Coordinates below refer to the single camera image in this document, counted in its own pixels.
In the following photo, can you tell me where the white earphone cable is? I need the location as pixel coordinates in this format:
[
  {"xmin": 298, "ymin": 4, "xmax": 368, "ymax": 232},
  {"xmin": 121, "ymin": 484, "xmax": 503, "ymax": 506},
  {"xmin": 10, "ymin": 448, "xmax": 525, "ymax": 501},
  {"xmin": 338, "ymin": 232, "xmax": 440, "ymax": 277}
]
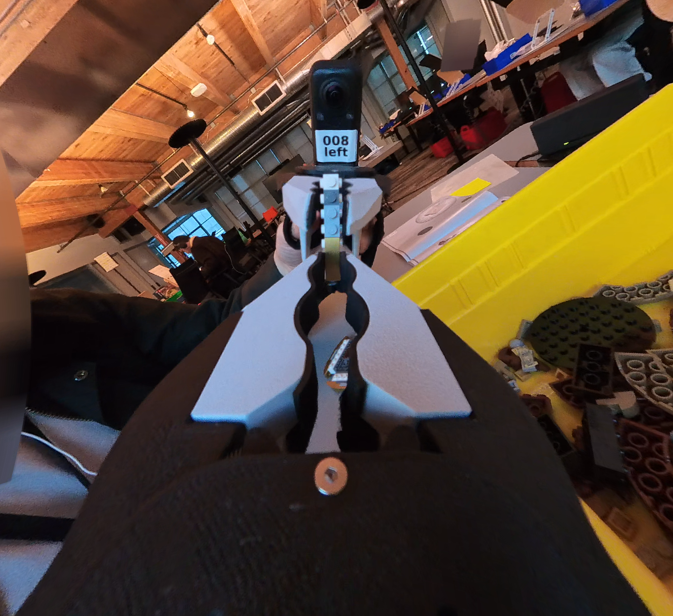
[{"xmin": 23, "ymin": 431, "xmax": 96, "ymax": 476}]

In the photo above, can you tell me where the silver ventilation duct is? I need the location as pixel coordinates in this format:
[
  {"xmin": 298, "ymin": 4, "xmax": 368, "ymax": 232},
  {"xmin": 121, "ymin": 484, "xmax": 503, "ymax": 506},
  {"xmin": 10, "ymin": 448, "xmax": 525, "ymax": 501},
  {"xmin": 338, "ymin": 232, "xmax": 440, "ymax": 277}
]
[{"xmin": 142, "ymin": 0, "xmax": 474, "ymax": 207}]

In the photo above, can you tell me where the yellow plastic bin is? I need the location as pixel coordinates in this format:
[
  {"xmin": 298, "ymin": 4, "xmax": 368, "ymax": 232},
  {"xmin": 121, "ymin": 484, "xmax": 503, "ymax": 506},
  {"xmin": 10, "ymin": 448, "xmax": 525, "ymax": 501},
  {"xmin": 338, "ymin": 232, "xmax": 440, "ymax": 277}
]
[{"xmin": 392, "ymin": 82, "xmax": 673, "ymax": 616}]

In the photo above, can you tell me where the grey desk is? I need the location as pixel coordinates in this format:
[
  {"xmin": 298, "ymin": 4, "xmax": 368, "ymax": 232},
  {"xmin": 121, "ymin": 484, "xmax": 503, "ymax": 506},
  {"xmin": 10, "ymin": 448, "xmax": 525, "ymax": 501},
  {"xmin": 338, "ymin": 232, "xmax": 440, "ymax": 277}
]
[{"xmin": 302, "ymin": 122, "xmax": 558, "ymax": 454}]

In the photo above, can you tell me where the black electronic device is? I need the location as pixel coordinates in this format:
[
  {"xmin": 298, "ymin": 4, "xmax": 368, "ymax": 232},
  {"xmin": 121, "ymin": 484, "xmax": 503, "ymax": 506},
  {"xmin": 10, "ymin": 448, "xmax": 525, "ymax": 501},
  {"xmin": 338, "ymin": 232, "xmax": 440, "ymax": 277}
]
[{"xmin": 530, "ymin": 73, "xmax": 652, "ymax": 158}]

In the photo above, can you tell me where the person's torso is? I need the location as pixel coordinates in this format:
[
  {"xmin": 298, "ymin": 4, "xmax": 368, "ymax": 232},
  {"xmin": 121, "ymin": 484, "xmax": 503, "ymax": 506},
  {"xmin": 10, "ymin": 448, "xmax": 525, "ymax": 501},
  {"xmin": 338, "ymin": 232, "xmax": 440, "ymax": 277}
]
[{"xmin": 0, "ymin": 406, "xmax": 122, "ymax": 616}]

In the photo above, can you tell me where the black round toy plate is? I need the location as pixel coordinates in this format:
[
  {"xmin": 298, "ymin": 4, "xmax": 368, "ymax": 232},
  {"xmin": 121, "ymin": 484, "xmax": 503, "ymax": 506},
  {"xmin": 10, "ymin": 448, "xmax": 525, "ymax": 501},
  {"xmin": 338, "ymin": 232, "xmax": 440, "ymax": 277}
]
[{"xmin": 525, "ymin": 296, "xmax": 658, "ymax": 371}]

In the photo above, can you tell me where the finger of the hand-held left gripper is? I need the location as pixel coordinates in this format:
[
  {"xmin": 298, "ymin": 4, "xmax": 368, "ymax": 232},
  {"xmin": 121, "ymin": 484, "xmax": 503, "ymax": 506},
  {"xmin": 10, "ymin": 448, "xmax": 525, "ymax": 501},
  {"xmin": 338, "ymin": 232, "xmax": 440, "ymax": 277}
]
[
  {"xmin": 342, "ymin": 178, "xmax": 383, "ymax": 256},
  {"xmin": 281, "ymin": 178, "xmax": 322, "ymax": 260}
]

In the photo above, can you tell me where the toy instruction booklet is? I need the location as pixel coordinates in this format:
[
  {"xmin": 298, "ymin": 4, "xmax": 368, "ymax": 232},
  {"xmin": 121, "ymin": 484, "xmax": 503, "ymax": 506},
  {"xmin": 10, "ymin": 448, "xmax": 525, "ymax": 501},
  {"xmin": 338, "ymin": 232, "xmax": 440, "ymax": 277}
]
[{"xmin": 381, "ymin": 189, "xmax": 512, "ymax": 265}]

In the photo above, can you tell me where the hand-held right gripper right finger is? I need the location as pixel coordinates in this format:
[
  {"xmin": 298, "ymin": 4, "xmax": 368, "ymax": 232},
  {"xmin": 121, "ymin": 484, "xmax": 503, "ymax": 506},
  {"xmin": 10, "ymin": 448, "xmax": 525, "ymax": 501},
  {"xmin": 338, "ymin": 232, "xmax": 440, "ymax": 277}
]
[{"xmin": 342, "ymin": 253, "xmax": 472, "ymax": 450}]

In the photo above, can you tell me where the long wooden work table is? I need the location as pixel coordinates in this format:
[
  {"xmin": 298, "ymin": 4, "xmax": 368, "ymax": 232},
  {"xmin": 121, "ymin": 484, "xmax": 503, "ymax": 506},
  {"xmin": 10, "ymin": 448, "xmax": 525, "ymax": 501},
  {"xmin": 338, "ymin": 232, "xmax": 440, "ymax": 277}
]
[{"xmin": 379, "ymin": 0, "xmax": 647, "ymax": 154}]

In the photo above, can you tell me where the black long toy brick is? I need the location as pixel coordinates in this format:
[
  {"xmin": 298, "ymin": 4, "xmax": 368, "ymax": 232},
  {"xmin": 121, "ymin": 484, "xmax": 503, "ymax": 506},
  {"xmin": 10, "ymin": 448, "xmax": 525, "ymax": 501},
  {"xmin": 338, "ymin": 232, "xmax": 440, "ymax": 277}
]
[{"xmin": 318, "ymin": 173, "xmax": 345, "ymax": 239}]

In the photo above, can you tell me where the round toy pot build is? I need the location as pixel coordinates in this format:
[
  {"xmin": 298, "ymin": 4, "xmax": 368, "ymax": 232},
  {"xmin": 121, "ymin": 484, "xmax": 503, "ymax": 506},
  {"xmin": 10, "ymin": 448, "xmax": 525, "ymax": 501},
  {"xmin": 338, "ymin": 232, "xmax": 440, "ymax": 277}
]
[{"xmin": 322, "ymin": 335, "xmax": 353, "ymax": 391}]

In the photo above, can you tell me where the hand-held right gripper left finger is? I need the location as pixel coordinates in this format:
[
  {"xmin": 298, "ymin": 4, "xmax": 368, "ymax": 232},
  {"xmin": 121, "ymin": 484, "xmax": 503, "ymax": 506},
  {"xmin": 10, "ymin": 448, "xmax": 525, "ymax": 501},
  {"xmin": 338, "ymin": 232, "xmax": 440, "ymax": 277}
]
[{"xmin": 190, "ymin": 253, "xmax": 319, "ymax": 451}]

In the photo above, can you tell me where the pile of toy bricks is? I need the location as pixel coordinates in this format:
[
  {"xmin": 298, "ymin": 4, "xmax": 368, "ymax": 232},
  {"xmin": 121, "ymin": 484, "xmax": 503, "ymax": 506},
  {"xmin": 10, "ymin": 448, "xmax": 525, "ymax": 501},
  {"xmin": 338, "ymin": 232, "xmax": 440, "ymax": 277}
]
[{"xmin": 494, "ymin": 271, "xmax": 673, "ymax": 567}]

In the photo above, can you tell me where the person's left hand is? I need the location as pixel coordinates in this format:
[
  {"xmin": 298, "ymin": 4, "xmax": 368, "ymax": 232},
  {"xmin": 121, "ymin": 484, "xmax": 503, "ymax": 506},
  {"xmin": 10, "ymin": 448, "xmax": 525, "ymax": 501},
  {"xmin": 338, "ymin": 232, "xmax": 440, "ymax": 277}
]
[{"xmin": 273, "ymin": 227, "xmax": 306, "ymax": 276}]

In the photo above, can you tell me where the yellow sticky note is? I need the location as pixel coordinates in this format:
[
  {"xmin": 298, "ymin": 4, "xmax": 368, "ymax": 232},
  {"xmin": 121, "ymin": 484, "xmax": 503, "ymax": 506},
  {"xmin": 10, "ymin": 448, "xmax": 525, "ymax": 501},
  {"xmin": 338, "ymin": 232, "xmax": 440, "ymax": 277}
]
[{"xmin": 450, "ymin": 177, "xmax": 493, "ymax": 198}]

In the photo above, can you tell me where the red container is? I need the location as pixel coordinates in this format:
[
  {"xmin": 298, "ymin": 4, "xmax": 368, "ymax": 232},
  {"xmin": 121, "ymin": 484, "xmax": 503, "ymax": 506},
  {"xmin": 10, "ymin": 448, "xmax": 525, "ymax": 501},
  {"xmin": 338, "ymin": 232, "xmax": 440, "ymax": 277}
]
[{"xmin": 431, "ymin": 107, "xmax": 510, "ymax": 158}]

